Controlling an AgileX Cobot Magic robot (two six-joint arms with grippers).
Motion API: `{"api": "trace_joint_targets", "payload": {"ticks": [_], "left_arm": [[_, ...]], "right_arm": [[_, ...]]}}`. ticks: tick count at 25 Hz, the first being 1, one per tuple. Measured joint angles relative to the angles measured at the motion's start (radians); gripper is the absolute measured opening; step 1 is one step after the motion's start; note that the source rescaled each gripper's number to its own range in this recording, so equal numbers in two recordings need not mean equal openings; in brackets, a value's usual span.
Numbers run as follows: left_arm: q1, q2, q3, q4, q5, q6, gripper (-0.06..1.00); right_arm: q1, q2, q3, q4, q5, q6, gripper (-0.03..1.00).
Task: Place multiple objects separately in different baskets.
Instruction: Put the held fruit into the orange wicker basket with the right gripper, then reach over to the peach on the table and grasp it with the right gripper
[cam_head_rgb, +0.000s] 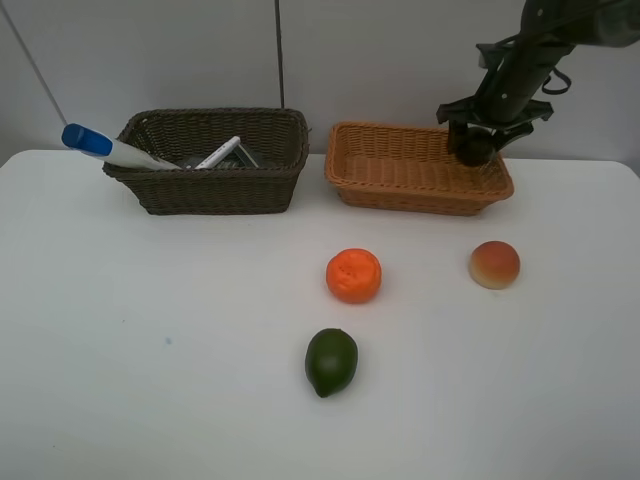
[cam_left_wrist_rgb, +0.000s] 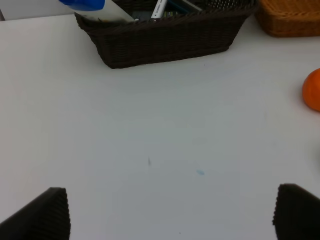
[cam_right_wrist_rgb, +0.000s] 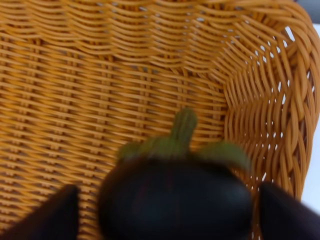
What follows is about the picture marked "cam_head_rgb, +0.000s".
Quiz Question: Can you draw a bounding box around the white blue-capped shampoo bottle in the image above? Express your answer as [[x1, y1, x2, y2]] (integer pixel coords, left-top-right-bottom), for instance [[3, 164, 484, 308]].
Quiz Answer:
[[61, 123, 180, 171]]

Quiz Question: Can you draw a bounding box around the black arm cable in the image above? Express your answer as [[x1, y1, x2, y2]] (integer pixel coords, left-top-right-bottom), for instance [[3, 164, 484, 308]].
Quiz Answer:
[[540, 67, 572, 96]]

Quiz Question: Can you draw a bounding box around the black felt board eraser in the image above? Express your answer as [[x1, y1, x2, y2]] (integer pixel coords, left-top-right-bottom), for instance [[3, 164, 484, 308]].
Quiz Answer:
[[215, 143, 266, 170]]

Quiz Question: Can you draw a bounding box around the orange tangerine fruit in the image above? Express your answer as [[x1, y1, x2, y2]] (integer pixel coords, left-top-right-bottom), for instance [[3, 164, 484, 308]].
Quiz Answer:
[[325, 248, 382, 304]]

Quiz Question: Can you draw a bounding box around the white pink-tipped marker pen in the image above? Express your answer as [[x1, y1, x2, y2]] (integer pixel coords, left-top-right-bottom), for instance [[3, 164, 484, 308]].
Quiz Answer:
[[194, 136, 241, 170]]

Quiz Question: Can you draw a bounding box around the dark green round fruit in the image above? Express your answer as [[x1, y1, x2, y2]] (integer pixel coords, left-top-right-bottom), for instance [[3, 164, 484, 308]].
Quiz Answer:
[[455, 127, 497, 167]]

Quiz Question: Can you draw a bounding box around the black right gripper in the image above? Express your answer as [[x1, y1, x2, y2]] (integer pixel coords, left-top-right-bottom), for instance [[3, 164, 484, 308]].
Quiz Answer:
[[436, 97, 554, 154]]

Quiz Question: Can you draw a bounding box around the light orange wicker basket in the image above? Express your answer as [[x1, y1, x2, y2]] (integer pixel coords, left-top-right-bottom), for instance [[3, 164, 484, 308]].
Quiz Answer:
[[325, 122, 514, 216]]

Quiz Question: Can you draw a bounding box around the green lime fruit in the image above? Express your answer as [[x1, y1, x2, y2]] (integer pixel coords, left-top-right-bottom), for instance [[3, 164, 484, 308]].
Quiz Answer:
[[304, 328, 359, 398]]

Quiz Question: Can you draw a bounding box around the dark brown wicker basket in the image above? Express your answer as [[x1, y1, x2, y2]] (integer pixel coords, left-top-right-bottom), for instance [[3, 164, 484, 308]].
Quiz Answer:
[[103, 108, 309, 215]]

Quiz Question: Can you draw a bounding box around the red yellow peach fruit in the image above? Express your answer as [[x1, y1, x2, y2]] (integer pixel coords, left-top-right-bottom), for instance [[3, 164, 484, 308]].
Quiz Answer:
[[469, 241, 521, 290]]

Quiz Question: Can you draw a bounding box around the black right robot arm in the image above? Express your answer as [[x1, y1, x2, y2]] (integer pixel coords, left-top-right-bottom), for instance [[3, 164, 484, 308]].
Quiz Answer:
[[436, 1, 639, 166]]

